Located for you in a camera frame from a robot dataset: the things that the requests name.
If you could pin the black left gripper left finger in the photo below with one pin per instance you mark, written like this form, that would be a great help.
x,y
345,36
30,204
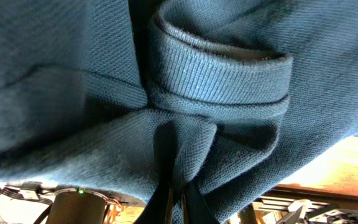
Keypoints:
x,y
159,209

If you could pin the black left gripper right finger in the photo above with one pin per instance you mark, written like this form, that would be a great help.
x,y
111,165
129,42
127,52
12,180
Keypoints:
x,y
194,208

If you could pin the blue polo shirt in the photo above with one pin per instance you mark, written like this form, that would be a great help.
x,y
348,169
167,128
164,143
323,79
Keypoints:
x,y
231,96

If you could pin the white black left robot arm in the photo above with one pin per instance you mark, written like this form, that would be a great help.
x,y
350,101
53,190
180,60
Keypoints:
x,y
73,207

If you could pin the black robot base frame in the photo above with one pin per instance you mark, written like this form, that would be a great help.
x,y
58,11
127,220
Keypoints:
x,y
293,203

